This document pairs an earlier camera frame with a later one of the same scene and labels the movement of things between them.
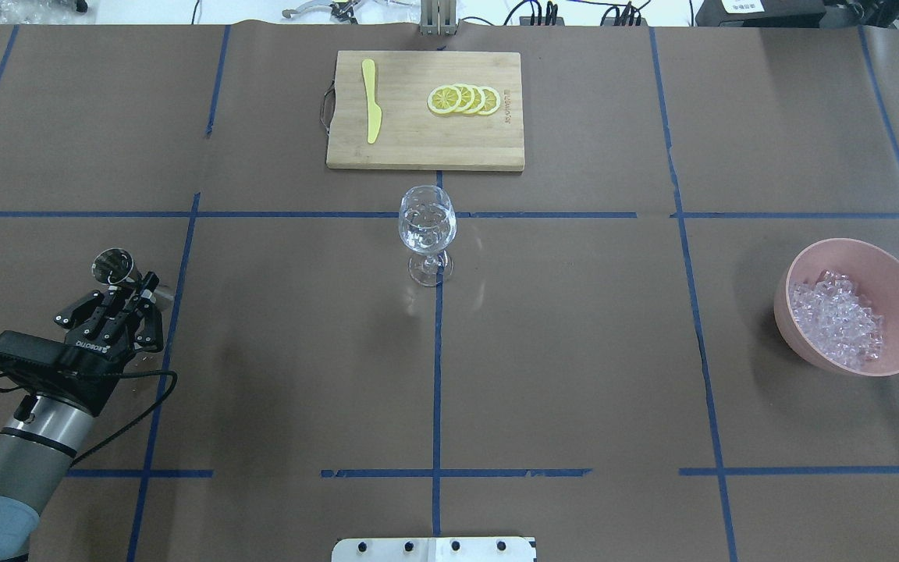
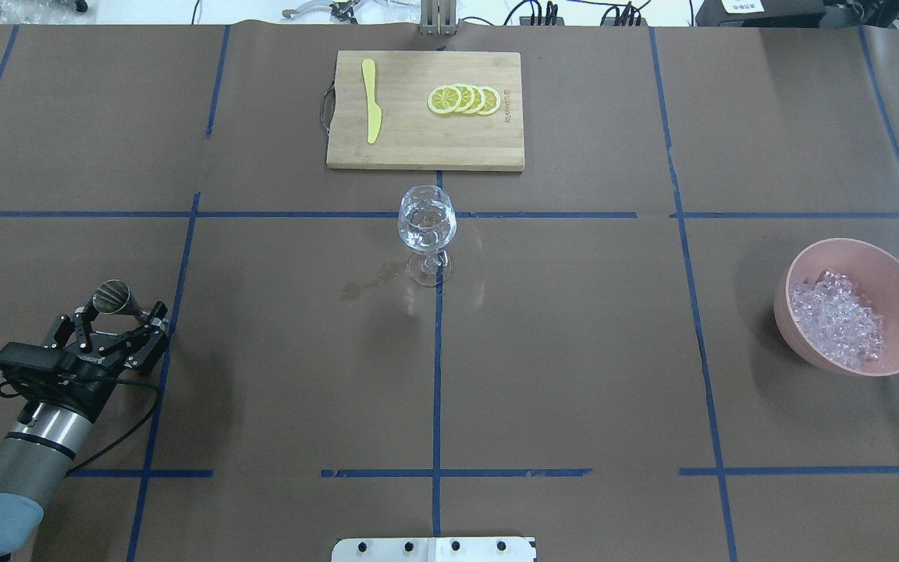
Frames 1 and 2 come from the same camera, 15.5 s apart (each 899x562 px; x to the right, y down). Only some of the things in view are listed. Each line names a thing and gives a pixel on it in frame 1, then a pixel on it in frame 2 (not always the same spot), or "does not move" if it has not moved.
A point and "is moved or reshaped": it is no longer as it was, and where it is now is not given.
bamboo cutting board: x=413 y=135 does not move
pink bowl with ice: x=851 y=307 does not move
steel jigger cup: x=116 y=267 is moved or reshaped
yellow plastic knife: x=374 y=113 does not move
